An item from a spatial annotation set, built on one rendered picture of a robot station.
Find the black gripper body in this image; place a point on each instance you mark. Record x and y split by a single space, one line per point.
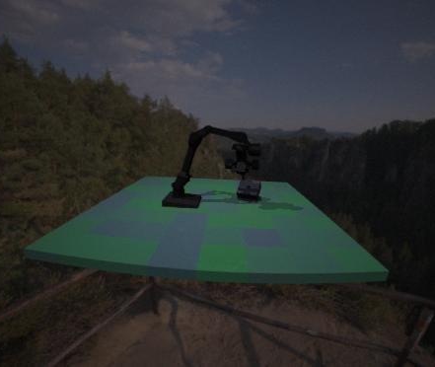
230 163

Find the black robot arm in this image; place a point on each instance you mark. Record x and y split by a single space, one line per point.
194 140

